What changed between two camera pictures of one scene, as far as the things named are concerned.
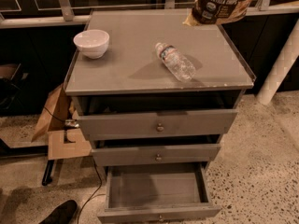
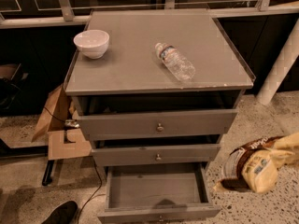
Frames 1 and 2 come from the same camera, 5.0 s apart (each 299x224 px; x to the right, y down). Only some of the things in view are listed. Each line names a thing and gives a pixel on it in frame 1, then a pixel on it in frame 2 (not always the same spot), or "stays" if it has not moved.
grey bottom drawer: (162, 192) stays
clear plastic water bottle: (177, 61) stays
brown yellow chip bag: (221, 4) → (255, 165)
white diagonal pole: (281, 68) stays
